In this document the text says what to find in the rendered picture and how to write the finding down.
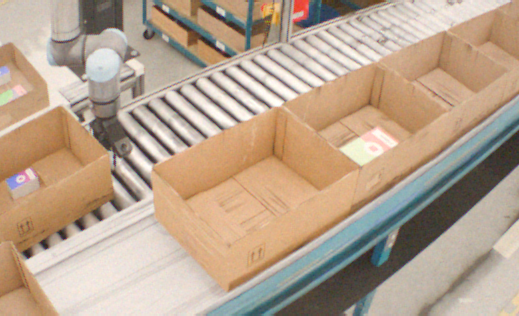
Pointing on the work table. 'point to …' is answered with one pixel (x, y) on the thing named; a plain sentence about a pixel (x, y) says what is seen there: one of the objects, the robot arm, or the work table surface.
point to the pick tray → (19, 109)
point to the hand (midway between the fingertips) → (114, 167)
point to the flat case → (3, 98)
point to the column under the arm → (102, 13)
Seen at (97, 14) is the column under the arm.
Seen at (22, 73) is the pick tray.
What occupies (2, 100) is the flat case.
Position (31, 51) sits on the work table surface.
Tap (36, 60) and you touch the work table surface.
